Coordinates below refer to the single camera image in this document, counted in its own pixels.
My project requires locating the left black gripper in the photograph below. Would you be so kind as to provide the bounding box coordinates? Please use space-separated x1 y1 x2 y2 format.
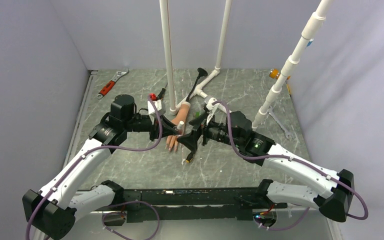
123 113 178 142

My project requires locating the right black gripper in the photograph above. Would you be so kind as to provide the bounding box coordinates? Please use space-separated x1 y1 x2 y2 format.
176 111 242 152

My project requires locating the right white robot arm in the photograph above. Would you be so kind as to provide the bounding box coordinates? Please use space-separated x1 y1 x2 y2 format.
178 111 355 223

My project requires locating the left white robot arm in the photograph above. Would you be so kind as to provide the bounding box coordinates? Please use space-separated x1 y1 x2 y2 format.
22 93 177 240

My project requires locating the mannequin practice hand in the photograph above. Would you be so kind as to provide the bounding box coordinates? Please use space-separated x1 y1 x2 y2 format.
166 101 191 152

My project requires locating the black yellow screwdriver near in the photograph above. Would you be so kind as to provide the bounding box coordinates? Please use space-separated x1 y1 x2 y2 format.
181 152 195 165

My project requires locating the black yellow screwdriver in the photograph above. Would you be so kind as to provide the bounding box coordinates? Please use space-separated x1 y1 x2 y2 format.
157 83 168 100
181 152 195 165

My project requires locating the black yellow screwdriver far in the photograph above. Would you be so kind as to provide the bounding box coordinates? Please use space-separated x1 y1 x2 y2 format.
157 83 168 100

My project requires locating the red adjustable wrench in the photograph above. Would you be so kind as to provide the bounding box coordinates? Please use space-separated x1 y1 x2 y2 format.
96 67 130 100

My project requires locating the silver combination wrench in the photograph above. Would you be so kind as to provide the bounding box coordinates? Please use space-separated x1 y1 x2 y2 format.
267 106 294 141

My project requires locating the orange yellow tool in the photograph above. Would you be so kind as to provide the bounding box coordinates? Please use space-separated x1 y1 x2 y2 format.
268 68 291 95

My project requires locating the white angled PVC pole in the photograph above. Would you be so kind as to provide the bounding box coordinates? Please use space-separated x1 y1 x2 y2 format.
252 0 332 130

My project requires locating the white PVC pipe frame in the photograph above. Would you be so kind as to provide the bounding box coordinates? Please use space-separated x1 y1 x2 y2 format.
159 0 259 130

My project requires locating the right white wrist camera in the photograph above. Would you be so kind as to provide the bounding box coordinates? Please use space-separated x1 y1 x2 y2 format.
205 97 220 125

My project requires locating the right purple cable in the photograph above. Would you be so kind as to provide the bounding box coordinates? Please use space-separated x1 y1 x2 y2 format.
211 99 369 232

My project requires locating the purple cable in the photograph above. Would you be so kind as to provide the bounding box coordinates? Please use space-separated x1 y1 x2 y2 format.
24 94 164 240
211 99 369 232

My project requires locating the black suction mount stalk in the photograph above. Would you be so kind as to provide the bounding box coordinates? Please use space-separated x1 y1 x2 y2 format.
185 67 208 103

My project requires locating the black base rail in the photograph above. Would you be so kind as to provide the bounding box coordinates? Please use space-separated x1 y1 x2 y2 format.
89 180 289 223

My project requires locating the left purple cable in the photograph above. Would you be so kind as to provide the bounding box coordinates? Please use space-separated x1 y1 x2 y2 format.
24 94 164 240

